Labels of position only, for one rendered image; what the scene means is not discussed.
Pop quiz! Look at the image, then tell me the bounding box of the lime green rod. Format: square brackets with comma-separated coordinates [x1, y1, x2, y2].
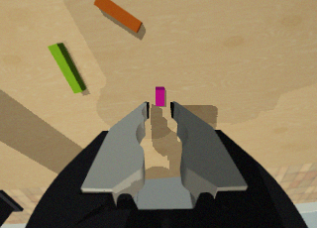
[49, 43, 86, 93]

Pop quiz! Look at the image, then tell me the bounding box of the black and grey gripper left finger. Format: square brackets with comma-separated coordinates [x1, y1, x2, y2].
[25, 101, 150, 228]

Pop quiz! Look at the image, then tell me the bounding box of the orange rod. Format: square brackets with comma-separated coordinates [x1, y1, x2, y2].
[94, 0, 143, 33]

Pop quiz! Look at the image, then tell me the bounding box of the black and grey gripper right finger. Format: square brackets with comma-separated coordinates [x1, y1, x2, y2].
[170, 101, 308, 228]

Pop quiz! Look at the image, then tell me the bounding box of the magenta rectangular block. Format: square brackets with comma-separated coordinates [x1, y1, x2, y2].
[156, 87, 164, 106]

